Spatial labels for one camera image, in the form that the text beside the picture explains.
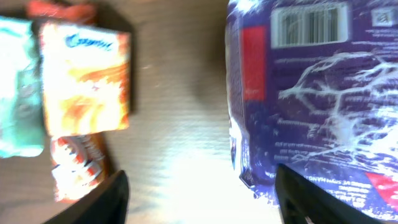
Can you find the purple snack package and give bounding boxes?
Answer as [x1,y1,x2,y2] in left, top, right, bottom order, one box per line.
[225,0,397,222]

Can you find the orange chocolate bar wrapper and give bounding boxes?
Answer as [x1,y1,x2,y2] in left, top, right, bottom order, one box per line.
[26,0,111,203]

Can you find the teal snack wrapper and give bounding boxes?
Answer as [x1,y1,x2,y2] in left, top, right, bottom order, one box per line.
[1,16,45,158]

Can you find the orange juice carton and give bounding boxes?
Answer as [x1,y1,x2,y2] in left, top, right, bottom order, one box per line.
[39,21,131,137]

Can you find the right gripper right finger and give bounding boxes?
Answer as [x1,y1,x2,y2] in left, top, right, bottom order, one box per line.
[275,164,381,224]

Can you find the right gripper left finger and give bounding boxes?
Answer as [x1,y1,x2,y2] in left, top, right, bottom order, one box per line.
[45,170,129,224]

